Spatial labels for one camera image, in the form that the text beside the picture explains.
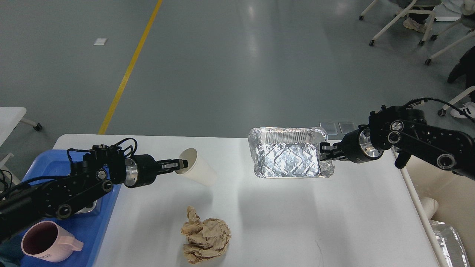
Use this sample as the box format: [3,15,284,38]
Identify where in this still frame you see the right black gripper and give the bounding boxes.
[319,128,384,164]

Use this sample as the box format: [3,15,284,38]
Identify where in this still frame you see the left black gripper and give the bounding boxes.
[124,154,189,189]

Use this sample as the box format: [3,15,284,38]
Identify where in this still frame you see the white paper cup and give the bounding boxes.
[175,148,217,187]

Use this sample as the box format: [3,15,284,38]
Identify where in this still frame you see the aluminium foil tray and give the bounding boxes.
[248,127,334,179]

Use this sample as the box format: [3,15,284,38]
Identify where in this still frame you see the brown paper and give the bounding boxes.
[180,206,232,265]

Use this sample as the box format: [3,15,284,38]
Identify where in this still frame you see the stainless steel rectangular tin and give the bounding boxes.
[74,199,102,217]

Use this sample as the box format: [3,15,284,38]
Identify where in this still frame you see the pink plastic mug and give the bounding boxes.
[21,220,84,263]

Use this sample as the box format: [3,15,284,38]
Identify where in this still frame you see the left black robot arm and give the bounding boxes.
[0,138,189,242]

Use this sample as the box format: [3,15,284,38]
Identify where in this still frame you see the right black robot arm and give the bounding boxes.
[319,98,475,179]

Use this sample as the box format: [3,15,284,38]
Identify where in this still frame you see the floor socket plate left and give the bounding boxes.
[320,122,339,135]

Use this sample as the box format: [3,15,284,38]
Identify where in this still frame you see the blue plastic tray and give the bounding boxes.
[11,150,120,267]

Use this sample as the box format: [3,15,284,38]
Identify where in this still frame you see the beige plastic bin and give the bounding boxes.
[400,156,475,267]

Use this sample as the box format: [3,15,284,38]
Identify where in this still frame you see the white chair base right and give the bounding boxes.
[424,32,475,66]

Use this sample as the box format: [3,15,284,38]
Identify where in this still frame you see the white striped sneaker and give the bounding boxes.
[450,102,475,118]

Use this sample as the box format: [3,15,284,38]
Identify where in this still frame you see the foil tray in bin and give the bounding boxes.
[430,220,470,267]

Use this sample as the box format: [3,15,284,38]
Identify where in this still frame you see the white side table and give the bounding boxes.
[0,107,43,167]

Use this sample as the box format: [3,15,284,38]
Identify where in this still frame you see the seated person's dark leg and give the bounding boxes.
[447,46,475,88]

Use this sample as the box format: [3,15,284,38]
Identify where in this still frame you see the white office chair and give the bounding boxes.
[369,0,442,47]

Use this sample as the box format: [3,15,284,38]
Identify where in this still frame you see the black cable bundle left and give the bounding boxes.
[0,169,14,201]

